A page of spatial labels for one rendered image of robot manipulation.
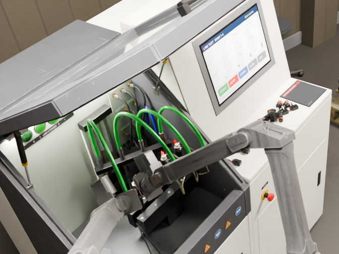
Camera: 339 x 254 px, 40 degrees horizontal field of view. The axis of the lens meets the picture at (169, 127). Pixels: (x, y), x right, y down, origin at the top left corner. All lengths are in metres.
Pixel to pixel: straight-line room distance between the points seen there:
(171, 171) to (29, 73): 0.69
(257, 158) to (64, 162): 0.78
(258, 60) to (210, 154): 0.95
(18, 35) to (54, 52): 1.22
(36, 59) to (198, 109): 0.67
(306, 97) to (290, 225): 1.12
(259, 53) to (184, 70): 0.48
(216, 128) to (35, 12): 1.55
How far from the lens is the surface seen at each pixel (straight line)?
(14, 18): 3.07
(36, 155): 1.77
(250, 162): 1.96
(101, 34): 1.94
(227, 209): 1.84
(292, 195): 1.22
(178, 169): 1.42
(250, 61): 2.14
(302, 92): 2.32
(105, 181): 1.37
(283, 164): 1.19
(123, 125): 2.00
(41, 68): 1.82
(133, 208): 1.46
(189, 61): 1.85
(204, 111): 1.94
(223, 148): 1.28
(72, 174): 1.92
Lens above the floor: 2.35
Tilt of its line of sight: 39 degrees down
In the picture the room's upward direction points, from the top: 11 degrees counter-clockwise
